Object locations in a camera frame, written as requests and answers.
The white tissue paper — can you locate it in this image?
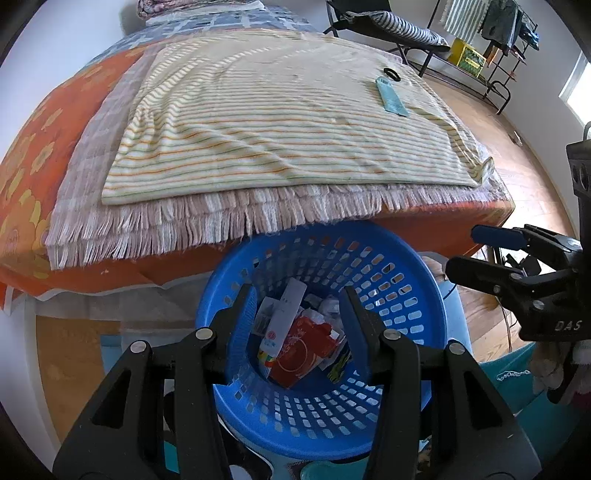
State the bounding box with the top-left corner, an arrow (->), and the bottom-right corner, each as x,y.
304,294 -> 342,330

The red cardboard box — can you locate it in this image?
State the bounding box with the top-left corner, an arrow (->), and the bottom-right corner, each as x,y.
270,316 -> 341,389

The light blue tube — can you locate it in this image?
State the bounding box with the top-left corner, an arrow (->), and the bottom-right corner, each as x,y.
376,76 -> 410,117

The right gloved hand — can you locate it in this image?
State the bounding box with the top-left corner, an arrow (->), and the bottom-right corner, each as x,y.
529,340 -> 590,405

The colourful small packet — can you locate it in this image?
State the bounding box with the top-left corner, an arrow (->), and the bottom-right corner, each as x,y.
257,350 -> 276,378

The blue plastic basket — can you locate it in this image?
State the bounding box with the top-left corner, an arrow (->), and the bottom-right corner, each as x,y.
197,221 -> 447,460

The black clothes rack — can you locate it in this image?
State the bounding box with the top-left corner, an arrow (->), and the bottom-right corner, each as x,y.
414,0 -> 541,116

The yellow green crate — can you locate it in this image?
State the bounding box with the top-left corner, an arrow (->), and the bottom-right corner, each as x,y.
448,38 -> 486,78

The dark hanging jacket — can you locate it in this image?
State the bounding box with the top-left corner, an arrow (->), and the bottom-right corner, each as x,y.
480,0 -> 523,53

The striped cushion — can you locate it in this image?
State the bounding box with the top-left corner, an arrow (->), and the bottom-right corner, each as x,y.
339,10 -> 449,47

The striped hanging towel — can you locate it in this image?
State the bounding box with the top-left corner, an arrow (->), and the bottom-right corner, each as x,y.
440,0 -> 490,43

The striped yellow towel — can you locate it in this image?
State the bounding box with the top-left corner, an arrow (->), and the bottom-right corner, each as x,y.
101,29 -> 494,205

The orange floral bedsheet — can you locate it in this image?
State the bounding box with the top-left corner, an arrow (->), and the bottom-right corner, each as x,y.
1,43 -> 510,306

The blue checked bedsheet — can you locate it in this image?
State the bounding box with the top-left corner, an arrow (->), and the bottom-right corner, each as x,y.
87,6 -> 318,66

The folded floral quilt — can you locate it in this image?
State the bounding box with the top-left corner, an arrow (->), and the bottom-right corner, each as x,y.
136,0 -> 266,20

